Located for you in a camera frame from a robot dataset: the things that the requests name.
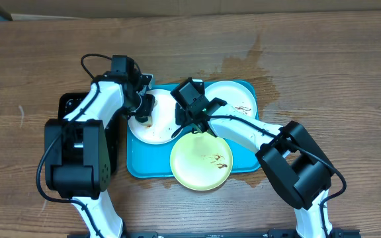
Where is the green yellow sponge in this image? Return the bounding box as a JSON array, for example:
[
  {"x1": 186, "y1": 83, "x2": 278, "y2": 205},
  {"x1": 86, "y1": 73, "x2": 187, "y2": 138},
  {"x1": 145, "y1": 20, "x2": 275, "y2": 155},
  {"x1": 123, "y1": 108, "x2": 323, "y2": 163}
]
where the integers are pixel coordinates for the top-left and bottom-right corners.
[{"x1": 135, "y1": 95, "x2": 157, "y2": 126}]

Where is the white plate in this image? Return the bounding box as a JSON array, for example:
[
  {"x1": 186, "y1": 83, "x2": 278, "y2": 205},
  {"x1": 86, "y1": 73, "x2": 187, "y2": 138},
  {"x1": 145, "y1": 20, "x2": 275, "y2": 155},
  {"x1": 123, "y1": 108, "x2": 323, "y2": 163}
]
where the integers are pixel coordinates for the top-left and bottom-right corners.
[
  {"x1": 128, "y1": 89, "x2": 179, "y2": 145},
  {"x1": 205, "y1": 81, "x2": 257, "y2": 118}
]

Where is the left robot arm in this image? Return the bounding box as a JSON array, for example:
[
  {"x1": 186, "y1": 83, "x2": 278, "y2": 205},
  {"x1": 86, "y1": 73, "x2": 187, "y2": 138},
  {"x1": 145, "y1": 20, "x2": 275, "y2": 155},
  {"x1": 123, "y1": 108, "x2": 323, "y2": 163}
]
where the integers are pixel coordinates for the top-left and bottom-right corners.
[{"x1": 35, "y1": 55, "x2": 155, "y2": 237}]

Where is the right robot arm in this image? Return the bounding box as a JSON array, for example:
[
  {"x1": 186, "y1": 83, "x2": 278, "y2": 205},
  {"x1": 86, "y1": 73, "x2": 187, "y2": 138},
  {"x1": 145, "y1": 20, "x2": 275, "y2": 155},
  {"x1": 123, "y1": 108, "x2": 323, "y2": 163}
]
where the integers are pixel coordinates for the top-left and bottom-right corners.
[{"x1": 171, "y1": 78, "x2": 337, "y2": 237}]

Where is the teal plastic tray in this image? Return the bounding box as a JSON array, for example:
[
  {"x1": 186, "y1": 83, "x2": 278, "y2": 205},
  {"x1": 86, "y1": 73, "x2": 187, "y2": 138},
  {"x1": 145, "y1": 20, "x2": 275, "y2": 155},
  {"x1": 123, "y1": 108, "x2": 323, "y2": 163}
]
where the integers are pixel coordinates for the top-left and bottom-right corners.
[{"x1": 126, "y1": 80, "x2": 260, "y2": 179}]

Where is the black plastic tray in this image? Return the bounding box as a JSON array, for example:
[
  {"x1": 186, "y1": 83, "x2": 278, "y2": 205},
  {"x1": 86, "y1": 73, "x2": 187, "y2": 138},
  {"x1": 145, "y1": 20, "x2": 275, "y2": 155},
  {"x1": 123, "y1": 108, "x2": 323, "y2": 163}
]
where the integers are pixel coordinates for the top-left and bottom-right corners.
[{"x1": 58, "y1": 93, "x2": 120, "y2": 175}]

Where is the yellow-green plate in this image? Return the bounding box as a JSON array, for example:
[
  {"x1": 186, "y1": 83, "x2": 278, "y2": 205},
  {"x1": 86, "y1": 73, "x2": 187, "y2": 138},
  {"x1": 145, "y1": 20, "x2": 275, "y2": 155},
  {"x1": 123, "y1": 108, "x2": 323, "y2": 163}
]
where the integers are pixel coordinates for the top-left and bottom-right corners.
[{"x1": 170, "y1": 133, "x2": 233, "y2": 191}]

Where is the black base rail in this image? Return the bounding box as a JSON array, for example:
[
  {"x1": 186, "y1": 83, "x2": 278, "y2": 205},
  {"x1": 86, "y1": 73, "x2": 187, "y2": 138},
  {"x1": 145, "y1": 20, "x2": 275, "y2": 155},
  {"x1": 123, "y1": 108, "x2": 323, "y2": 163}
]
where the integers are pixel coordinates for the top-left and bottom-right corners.
[{"x1": 120, "y1": 228, "x2": 362, "y2": 238}]

